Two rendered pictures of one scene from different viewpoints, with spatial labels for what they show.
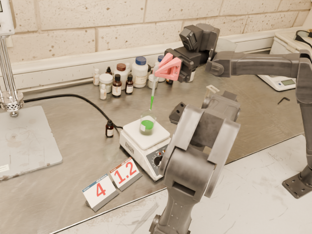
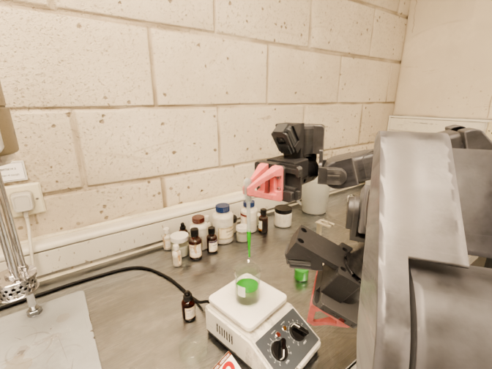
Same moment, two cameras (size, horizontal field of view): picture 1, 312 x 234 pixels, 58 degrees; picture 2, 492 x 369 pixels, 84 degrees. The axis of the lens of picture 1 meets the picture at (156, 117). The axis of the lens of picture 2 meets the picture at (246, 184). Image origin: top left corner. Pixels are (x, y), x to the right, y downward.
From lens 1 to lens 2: 0.34 m
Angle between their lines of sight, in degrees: 22
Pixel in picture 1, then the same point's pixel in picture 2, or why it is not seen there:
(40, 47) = (86, 209)
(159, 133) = (270, 297)
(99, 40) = (167, 192)
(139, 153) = (243, 340)
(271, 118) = not seen: hidden behind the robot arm
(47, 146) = (80, 359)
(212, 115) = (465, 151)
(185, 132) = (423, 200)
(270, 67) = not seen: hidden behind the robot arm
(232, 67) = (357, 168)
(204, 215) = not seen: outside the picture
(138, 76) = (222, 228)
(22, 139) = (35, 353)
